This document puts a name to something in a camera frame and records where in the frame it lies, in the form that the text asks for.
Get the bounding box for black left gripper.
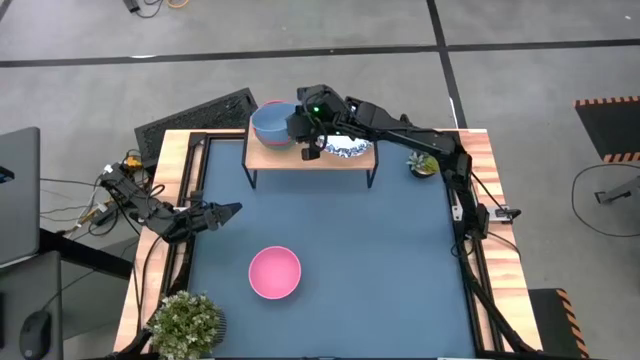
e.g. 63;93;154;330
162;201;244;245

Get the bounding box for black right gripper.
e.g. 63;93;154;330
286;110;329;162

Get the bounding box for white bowl blue pattern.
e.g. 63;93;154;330
315;134;374;159

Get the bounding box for wooden shelf black legs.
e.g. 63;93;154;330
241;121;380;190

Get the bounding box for pink bowl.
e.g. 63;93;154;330
247;245;303;301

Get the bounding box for black ridged floor mat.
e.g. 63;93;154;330
133;87;259;162

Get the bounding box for small green succulent plant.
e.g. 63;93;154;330
405;151;441;180

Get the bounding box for leafy plant white flowers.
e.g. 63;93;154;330
146;289;229;360

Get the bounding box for grey laptop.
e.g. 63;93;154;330
0;126;41;266

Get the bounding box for black computer mouse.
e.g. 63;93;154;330
18;309;53;360

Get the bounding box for black mat orange striped edge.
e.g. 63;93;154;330
573;95;640;164
528;288;591;360

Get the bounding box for grey stand foot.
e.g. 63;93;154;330
593;175;640;205

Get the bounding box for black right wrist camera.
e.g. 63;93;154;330
296;84;347;119

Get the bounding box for black aluminium table frame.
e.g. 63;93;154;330
167;130;539;360

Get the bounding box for black cable bundle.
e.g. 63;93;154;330
122;0;166;19

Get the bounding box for black floor cable loop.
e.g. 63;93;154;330
570;162;640;239

